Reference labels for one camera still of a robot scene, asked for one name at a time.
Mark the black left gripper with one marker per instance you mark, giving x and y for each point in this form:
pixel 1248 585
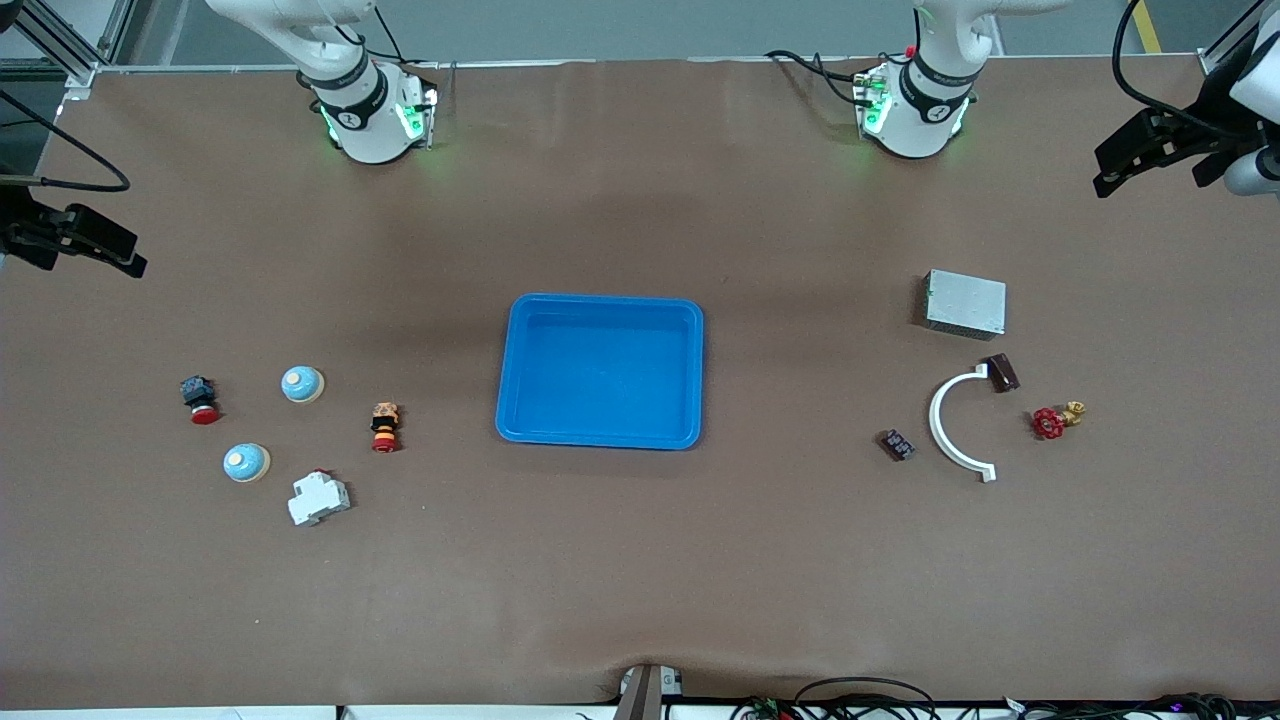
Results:
pixel 1203 110

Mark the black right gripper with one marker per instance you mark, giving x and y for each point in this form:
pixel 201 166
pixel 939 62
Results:
pixel 22 228

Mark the light blue call bell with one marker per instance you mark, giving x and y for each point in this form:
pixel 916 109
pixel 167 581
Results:
pixel 302 384
pixel 245 463

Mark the brown cylindrical capacitor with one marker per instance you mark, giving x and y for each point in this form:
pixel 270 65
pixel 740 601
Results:
pixel 1002 374

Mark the small black display module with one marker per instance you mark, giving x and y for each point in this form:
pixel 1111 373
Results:
pixel 897 446

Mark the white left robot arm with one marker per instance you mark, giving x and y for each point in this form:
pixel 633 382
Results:
pixel 920 110

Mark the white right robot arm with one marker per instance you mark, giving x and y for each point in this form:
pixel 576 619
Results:
pixel 360 120

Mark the black red emergency stop button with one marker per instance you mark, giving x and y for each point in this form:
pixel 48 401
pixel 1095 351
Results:
pixel 203 412

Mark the silver metal box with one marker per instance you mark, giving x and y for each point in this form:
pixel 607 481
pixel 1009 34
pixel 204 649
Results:
pixel 965 305

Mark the brass valve red handwheel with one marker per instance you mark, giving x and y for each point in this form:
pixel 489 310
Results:
pixel 1047 424

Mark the green-lit base connector box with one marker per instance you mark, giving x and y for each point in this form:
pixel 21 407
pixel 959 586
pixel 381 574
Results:
pixel 420 115
pixel 872 100

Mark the white circuit breaker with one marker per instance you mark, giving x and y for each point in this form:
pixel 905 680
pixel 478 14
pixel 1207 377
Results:
pixel 315 498

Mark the orange red push button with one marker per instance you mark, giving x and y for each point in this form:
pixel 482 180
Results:
pixel 385 415

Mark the blue plastic tray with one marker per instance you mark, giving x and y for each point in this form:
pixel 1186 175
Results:
pixel 600 370

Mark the aluminium frame profile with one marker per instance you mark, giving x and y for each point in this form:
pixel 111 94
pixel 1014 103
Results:
pixel 1215 62
pixel 78 75

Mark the white semicircular bracket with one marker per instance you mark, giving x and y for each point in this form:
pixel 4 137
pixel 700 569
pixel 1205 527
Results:
pixel 934 420

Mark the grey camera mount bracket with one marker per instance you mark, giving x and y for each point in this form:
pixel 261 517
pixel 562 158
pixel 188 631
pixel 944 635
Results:
pixel 645 695

